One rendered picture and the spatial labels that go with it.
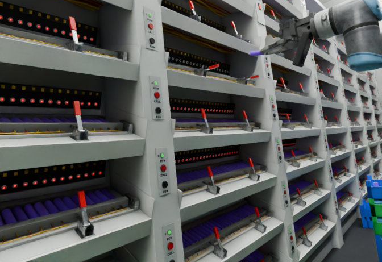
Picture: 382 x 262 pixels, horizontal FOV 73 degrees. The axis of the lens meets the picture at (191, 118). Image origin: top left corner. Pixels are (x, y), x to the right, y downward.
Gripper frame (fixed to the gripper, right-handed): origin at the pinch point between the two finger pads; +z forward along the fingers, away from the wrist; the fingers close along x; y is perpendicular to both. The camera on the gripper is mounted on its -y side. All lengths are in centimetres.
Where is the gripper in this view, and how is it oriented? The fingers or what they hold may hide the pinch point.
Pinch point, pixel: (264, 53)
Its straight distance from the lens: 106.2
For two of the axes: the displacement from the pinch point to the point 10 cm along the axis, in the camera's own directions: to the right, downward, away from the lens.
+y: -1.0, -9.9, 1.2
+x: -7.0, -0.1, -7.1
